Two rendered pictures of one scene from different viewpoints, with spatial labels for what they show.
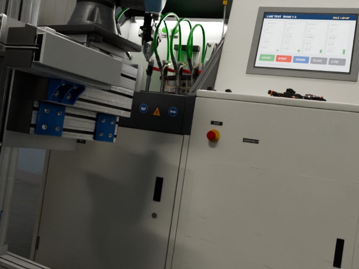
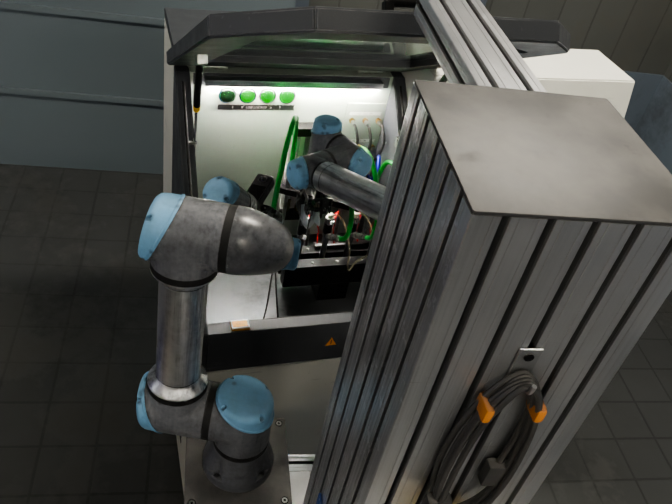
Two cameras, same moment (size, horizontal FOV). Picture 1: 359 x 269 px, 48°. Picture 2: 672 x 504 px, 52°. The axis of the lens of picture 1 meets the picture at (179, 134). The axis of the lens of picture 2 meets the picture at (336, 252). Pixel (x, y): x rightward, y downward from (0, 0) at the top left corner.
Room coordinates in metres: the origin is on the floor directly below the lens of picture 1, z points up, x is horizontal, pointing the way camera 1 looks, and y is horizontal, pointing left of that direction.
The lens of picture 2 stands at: (0.80, 1.25, 2.37)
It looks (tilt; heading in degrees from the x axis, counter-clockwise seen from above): 40 degrees down; 315
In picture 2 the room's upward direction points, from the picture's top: 13 degrees clockwise
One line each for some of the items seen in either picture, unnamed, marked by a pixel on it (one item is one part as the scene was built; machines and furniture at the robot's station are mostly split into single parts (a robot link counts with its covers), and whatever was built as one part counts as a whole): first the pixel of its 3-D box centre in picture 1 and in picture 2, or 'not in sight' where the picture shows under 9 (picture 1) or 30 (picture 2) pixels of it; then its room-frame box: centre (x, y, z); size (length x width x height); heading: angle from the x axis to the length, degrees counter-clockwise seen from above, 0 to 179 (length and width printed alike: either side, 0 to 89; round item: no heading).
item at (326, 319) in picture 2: (120, 107); (311, 337); (1.79, 0.28, 0.87); 0.62 x 0.04 x 0.16; 69
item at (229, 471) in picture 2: not in sight; (239, 447); (1.47, 0.74, 1.09); 0.15 x 0.15 x 0.10
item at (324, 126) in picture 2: not in sight; (325, 138); (1.96, 0.21, 1.44); 0.09 x 0.08 x 0.11; 3
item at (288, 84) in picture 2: (178, 20); (296, 83); (2.26, 0.10, 1.43); 0.54 x 0.03 x 0.02; 69
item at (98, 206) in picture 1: (103, 203); (293, 427); (1.78, 0.28, 0.44); 0.65 x 0.02 x 0.68; 69
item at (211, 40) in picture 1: (213, 62); (359, 147); (2.18, -0.13, 1.20); 0.13 x 0.03 x 0.31; 69
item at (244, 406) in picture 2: not in sight; (240, 414); (1.47, 0.74, 1.20); 0.13 x 0.12 x 0.14; 48
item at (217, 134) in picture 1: (212, 135); not in sight; (1.59, -0.13, 0.80); 0.05 x 0.04 x 0.05; 69
